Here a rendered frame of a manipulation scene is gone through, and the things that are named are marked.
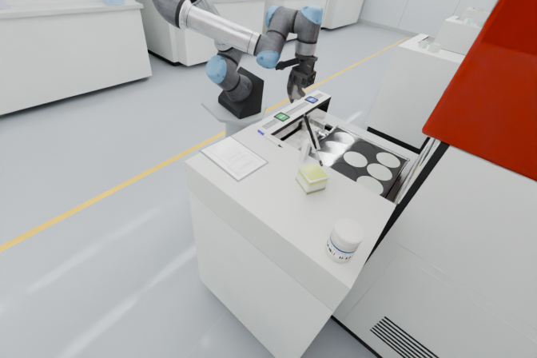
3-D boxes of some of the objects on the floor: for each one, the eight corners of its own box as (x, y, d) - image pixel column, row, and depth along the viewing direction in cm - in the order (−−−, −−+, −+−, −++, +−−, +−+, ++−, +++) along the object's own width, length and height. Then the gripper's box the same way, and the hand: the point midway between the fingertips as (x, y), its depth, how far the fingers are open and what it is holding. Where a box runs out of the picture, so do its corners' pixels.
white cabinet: (364, 242, 183) (420, 156, 131) (286, 375, 121) (333, 312, 69) (292, 195, 210) (314, 107, 158) (198, 284, 149) (184, 188, 97)
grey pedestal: (188, 183, 207) (177, 89, 155) (234, 165, 231) (237, 77, 178) (220, 228, 179) (219, 131, 127) (269, 201, 202) (284, 111, 150)
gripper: (310, 59, 90) (299, 112, 103) (321, 54, 96) (309, 105, 109) (289, 53, 93) (281, 104, 107) (302, 48, 99) (292, 97, 113)
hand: (291, 99), depth 108 cm, fingers closed
